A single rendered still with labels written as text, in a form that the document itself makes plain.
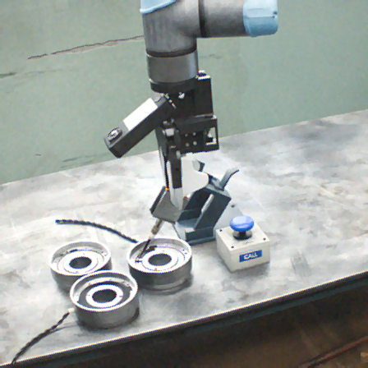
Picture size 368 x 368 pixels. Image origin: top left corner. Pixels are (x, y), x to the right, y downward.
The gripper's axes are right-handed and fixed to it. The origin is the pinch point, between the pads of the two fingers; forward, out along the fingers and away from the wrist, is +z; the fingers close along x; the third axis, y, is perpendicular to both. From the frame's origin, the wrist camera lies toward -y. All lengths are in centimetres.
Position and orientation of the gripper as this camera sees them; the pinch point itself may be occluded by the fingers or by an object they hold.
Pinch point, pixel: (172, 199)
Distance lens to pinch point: 113.0
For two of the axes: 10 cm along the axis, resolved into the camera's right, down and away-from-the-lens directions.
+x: -2.5, -4.4, 8.6
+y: 9.6, -1.9, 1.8
